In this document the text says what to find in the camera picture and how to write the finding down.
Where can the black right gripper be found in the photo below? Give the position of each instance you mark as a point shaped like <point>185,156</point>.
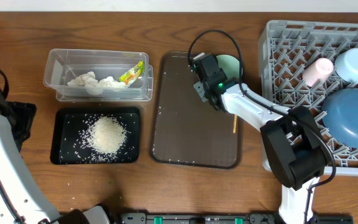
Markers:
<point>198,88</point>

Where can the mint green bowl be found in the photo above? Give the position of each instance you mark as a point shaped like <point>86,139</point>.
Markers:
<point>230,66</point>

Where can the wooden chopstick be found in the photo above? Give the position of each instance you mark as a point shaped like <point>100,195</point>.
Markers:
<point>235,125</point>

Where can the green yellow snack wrapper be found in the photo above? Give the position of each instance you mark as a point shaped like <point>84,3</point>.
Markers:
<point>132,75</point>

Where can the white rice pile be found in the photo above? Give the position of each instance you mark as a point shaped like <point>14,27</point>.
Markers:
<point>106,135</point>

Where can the white tissue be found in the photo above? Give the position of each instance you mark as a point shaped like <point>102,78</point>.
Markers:
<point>94,86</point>

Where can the pink plastic cup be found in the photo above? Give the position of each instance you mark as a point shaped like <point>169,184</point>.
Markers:
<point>319,70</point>

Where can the dark blue plate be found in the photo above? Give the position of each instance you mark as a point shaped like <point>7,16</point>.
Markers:
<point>341,117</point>

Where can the light blue small bowl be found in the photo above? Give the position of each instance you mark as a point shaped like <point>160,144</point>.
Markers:
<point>347,65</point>

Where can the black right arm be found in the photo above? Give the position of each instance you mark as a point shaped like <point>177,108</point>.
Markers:
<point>295,150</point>

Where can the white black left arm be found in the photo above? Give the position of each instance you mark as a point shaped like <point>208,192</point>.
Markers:
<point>21,200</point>

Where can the grey dishwasher rack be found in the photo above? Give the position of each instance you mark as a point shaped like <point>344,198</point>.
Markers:
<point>286,49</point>

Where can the dark brown serving tray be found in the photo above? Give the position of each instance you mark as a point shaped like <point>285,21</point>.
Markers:
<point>186,130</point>

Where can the black rectangular tray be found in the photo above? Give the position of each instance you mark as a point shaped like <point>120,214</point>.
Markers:
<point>67,137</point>

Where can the clear plastic bin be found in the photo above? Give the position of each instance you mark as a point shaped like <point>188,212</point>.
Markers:
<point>64,65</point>

